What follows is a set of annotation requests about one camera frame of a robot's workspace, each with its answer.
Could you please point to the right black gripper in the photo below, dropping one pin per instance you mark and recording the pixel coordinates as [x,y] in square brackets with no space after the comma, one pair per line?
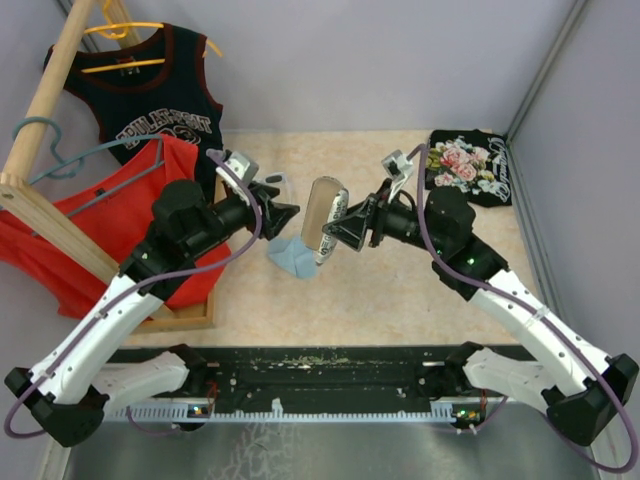
[373,213]

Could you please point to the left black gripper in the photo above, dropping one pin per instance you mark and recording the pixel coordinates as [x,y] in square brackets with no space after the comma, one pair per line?
[275,216]

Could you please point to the newspaper print glasses case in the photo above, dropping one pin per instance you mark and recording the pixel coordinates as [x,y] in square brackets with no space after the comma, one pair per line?
[328,201]

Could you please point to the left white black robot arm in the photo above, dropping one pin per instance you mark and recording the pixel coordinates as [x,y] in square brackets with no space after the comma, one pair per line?
[67,393]

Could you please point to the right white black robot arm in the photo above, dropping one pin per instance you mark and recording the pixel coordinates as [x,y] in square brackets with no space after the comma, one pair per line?
[576,385]

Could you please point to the light blue cleaning cloth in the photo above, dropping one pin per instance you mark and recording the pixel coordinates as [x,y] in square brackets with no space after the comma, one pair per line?
[292,256]

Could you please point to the black floral folded shirt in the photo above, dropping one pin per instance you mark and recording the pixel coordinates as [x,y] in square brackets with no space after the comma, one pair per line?
[474,162]

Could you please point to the navy basketball tank top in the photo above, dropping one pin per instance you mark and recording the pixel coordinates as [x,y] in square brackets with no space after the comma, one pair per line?
[155,87]

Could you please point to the red tank top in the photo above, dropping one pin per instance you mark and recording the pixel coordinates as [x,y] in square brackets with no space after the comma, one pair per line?
[115,213]

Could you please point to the blue grey clothes hanger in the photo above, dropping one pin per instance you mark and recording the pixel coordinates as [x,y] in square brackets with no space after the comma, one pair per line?
[67,168]

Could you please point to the yellow clothes hanger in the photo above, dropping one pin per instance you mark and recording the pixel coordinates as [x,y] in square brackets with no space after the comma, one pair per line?
[130,45]

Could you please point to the white frame sunglasses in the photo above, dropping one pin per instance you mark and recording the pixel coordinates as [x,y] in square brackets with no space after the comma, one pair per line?
[281,181]

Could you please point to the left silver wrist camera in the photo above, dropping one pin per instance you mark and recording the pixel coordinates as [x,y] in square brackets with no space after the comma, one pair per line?
[237,169]

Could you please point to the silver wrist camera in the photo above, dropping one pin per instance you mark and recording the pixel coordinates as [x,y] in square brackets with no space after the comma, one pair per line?
[237,169]
[399,169]

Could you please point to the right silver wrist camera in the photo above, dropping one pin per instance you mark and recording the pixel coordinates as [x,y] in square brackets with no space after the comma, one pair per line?
[399,169]

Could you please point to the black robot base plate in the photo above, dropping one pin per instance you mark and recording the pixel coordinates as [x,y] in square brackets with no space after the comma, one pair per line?
[327,380]

